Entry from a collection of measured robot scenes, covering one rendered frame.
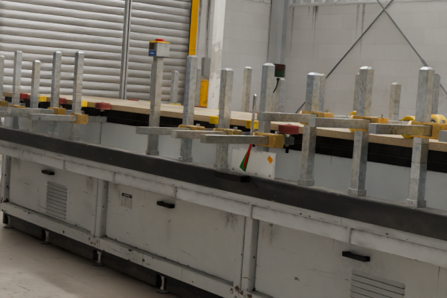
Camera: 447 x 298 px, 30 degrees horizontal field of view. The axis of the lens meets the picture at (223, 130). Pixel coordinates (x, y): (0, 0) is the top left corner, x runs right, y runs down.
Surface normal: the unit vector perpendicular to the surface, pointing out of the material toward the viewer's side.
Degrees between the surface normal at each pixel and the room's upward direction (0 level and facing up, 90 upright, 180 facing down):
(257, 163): 90
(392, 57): 90
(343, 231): 90
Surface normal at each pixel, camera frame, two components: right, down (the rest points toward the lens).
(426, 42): -0.78, -0.02
